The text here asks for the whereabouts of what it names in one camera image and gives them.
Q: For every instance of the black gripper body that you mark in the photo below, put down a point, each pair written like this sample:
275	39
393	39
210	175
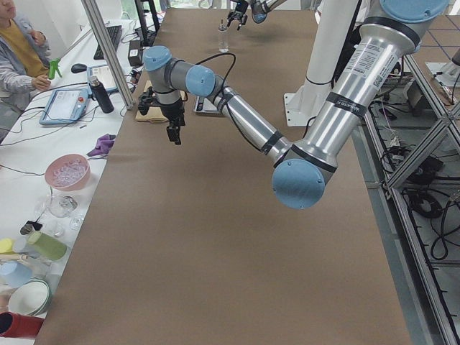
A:
239	14
173	112

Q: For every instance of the clear glass sauce bottle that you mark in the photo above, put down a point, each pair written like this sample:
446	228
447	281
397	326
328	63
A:
223	40

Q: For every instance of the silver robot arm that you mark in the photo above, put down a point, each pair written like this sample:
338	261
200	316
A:
329	106
259	11

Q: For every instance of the silver digital kitchen scale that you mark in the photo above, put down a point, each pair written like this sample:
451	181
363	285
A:
204	107

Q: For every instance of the green cup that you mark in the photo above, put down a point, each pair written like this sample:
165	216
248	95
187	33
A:
46	245

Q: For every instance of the yellow cup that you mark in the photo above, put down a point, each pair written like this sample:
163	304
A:
6	246

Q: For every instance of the light blue cup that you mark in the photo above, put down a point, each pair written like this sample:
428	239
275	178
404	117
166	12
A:
15	273

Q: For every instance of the red cup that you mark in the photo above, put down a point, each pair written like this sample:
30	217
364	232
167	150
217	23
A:
14	325

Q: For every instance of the bamboo cutting board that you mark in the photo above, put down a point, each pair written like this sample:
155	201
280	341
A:
148	109

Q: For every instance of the purple cloth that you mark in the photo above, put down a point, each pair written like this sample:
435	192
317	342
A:
103	145

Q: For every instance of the black water bottle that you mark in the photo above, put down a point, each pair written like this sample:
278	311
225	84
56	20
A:
100	94

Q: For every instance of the blue teach pendant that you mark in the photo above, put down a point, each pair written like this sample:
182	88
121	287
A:
104	75
65	106

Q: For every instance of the black computer mouse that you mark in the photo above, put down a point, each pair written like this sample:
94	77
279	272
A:
78	68

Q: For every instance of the pink bowl with ice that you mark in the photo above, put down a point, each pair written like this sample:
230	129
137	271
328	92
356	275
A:
68	172

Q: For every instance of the green handheld tool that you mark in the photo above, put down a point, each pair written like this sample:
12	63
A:
54	69

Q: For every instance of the wine glass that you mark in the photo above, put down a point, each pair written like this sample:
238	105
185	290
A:
61	206

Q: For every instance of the person in grey jacket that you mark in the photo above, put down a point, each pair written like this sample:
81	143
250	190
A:
25	63

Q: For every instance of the white ceramic bowl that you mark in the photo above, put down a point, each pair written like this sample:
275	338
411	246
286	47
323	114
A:
31	299

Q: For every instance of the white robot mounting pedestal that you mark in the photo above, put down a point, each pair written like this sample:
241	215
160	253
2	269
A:
336	21

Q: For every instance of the aluminium frame post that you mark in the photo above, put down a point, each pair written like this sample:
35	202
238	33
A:
96	22

